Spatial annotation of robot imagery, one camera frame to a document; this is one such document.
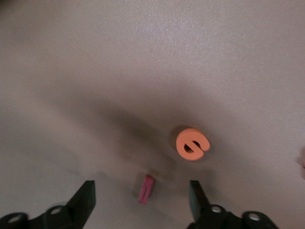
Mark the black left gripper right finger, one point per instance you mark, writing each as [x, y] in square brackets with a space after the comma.
[202, 212]

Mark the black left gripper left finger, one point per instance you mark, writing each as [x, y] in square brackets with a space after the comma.
[78, 210]

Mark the dark red foam letter l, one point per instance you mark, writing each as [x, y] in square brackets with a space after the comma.
[145, 190]

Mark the orange foam letter e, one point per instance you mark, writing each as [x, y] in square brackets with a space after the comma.
[190, 136]

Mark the salmon pink foam letter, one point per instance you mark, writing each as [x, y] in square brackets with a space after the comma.
[303, 162]

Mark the brown paper table cover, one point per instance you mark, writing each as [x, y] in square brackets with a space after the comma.
[71, 71]

